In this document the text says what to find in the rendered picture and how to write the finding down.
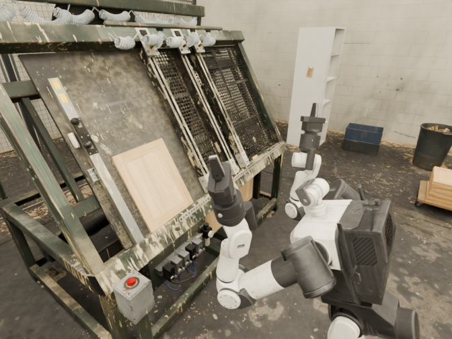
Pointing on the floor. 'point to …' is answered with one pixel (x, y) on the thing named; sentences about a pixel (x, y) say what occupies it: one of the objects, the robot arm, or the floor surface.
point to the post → (143, 328)
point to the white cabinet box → (314, 77)
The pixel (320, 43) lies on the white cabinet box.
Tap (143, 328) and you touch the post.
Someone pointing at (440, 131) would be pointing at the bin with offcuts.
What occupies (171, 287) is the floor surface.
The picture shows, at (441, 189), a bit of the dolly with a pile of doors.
